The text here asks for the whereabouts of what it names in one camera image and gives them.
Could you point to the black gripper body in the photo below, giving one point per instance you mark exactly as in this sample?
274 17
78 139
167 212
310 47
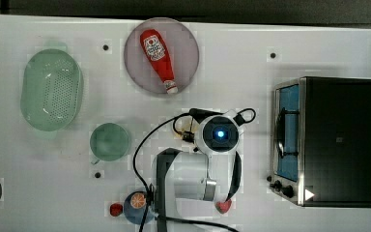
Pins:
187 127

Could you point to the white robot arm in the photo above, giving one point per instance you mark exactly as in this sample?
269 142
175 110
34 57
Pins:
211 172

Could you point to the green mug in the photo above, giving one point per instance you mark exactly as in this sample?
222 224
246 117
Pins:
109 142

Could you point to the grey round plate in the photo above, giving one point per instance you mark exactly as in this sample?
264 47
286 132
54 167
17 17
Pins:
182 47

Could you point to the red plush ketchup bottle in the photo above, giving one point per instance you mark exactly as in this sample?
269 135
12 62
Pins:
156 51

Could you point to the orange slice toy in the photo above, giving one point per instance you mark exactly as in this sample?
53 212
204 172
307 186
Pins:
138 200

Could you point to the blue bowl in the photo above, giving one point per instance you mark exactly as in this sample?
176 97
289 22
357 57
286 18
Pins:
132 215

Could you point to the red strawberry toy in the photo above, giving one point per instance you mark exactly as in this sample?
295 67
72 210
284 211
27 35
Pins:
115 209

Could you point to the green plastic colander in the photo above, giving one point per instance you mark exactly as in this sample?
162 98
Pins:
52 90

